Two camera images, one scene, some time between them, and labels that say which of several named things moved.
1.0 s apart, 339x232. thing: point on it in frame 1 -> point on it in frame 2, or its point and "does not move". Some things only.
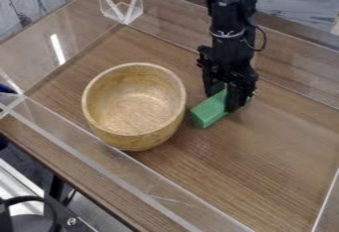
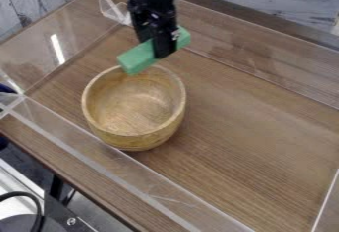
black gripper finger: [214, 82] -> [141, 24]
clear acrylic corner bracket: [124, 13] does not move
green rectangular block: [210, 111] -> [142, 54]
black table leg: [56, 187] does not move
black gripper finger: [237, 92] -> [164, 40]
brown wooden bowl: [133, 104] does not move
